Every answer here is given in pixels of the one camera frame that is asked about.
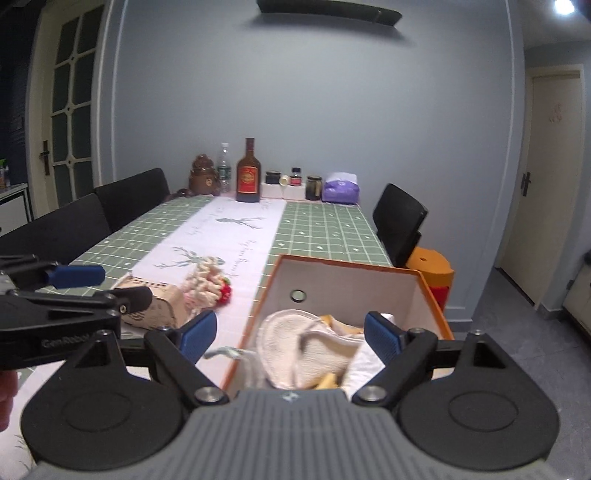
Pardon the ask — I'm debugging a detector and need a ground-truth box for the brown patterned tissue box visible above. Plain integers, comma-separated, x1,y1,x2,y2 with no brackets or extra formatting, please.
113,272,188,330

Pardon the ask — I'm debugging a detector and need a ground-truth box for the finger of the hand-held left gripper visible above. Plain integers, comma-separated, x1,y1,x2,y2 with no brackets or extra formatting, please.
0,254,106,292
0,286,153,334

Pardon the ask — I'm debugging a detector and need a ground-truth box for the orange stool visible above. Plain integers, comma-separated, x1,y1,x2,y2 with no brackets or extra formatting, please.
406,247,455,312

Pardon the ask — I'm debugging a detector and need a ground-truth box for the white cloth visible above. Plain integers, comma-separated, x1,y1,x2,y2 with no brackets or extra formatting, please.
344,314,398,398

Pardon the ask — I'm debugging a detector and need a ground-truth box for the cream plain door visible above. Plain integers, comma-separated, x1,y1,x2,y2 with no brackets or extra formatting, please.
496,67,585,305

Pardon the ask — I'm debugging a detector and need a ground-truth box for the purple tissue pack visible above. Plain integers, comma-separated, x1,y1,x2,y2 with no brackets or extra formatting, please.
322,172,360,204

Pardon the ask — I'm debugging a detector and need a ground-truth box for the white cabinet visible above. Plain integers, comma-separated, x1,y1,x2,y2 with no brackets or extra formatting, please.
0,182,34,237

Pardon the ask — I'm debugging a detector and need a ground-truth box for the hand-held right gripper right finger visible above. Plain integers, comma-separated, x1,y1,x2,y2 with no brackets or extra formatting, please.
351,311,513,409

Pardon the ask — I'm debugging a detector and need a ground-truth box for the clear water bottle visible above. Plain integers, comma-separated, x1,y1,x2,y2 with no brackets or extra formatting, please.
217,143,232,195

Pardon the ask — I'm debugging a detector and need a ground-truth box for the person's left hand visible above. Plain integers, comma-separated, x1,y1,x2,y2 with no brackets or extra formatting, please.
0,369,20,433

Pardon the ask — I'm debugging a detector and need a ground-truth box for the cream round cloth pad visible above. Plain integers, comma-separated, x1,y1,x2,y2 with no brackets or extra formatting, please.
257,310,365,389

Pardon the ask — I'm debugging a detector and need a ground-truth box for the white low box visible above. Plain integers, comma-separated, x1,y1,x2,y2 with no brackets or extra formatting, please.
261,182,306,200

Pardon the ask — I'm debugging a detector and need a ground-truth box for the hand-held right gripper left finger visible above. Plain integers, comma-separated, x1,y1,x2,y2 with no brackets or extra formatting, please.
69,309,229,407

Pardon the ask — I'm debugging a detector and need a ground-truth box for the white printed table runner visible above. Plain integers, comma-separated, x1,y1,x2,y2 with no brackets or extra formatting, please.
9,194,289,462

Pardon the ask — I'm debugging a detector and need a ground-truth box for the dark ceiling lamp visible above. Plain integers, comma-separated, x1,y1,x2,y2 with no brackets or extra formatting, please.
256,0,403,27

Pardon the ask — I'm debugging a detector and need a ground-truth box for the cream fluffy knitted toy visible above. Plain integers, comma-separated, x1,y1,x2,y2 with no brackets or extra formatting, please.
179,255,227,308

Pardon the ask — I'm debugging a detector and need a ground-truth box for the brown liquor bottle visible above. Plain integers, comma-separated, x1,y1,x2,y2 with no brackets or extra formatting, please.
236,137,262,203

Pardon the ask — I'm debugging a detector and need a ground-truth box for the glass paned door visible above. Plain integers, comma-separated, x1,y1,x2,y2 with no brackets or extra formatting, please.
28,0,114,208

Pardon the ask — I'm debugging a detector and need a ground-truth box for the brown ceramic jar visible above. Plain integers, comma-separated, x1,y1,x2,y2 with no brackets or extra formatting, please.
188,154,219,195

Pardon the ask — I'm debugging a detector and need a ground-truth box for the yellow cloth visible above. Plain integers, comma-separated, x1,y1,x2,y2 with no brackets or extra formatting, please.
316,314,365,392

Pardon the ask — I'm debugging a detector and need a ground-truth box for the orange cardboard box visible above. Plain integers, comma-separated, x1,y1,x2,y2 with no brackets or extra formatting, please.
221,254,455,402

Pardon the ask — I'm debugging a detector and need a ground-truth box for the black chair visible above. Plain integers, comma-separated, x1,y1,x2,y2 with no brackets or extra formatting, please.
0,194,112,266
95,167,171,234
372,183,428,268

